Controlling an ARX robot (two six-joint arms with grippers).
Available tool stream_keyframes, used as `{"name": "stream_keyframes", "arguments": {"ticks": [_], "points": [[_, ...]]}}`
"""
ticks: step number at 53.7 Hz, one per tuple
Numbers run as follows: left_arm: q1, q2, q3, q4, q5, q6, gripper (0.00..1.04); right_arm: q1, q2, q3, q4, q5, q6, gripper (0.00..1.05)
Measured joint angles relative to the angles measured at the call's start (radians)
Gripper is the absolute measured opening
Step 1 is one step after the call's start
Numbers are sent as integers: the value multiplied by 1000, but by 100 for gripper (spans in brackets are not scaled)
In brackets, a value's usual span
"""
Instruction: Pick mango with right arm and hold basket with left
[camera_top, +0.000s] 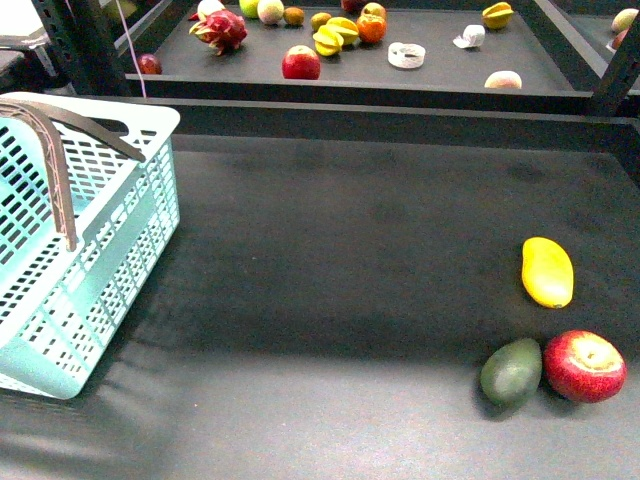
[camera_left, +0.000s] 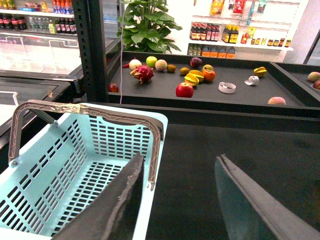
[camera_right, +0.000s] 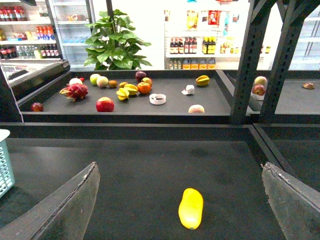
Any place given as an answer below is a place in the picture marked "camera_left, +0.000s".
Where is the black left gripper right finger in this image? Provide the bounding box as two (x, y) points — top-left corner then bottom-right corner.
(214, 154), (320, 240)

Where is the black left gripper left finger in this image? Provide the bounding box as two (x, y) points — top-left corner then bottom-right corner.
(53, 153), (144, 240)

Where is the light blue shopping basket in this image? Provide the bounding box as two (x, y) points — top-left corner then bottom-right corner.
(0, 110), (168, 240)

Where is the grey basket handle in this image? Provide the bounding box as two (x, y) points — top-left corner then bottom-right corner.
(8, 99), (165, 185)

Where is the small yellow-red mango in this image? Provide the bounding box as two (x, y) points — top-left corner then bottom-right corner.
(202, 64), (214, 71)

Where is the pale peach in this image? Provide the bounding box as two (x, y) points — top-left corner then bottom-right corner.
(267, 96), (286, 106)

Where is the dark red plum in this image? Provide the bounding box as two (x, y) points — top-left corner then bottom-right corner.
(108, 83), (119, 93)

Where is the silver tape roll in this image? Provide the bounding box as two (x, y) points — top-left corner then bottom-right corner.
(244, 75), (260, 86)

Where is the red apple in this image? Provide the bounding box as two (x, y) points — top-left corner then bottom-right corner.
(175, 82), (194, 98)

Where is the single yellow star fruit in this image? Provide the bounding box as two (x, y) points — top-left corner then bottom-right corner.
(253, 66), (268, 78)

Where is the black display tray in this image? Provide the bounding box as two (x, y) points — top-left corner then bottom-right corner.
(107, 51), (320, 118)

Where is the orange persimmon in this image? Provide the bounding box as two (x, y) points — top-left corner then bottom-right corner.
(202, 69), (216, 82)

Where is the red apple right tray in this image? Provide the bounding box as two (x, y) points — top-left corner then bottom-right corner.
(312, 80), (320, 90)

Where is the pink dragon fruit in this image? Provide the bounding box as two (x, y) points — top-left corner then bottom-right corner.
(130, 65), (154, 85)

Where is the yellow star fruit pair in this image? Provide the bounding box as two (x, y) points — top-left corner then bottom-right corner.
(184, 70), (204, 87)

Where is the peach in right tray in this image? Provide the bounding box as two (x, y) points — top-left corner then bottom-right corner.
(307, 71), (320, 83)

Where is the white pink-tipped fruit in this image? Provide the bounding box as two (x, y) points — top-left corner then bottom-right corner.
(129, 59), (142, 71)

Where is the brown kiwi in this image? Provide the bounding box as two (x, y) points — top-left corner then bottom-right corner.
(179, 67), (190, 76)
(166, 64), (177, 73)

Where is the pale round melon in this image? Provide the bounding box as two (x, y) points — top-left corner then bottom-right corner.
(155, 59), (168, 72)

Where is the green apple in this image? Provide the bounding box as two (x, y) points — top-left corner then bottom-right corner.
(145, 56), (158, 69)

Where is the purple passion fruit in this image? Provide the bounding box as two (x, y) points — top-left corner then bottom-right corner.
(190, 57), (203, 68)

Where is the glass freezer case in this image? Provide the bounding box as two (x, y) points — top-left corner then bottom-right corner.
(0, 32), (121, 83)

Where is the white grocery shelf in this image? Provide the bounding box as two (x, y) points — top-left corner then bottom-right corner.
(187, 0), (308, 62)

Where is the green potted plant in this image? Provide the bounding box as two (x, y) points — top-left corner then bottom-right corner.
(117, 0), (182, 54)

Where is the drinks shelf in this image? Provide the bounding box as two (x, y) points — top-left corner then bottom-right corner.
(0, 0), (77, 35)

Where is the dark metal shelf post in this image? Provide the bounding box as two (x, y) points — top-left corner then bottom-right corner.
(72, 0), (108, 103)

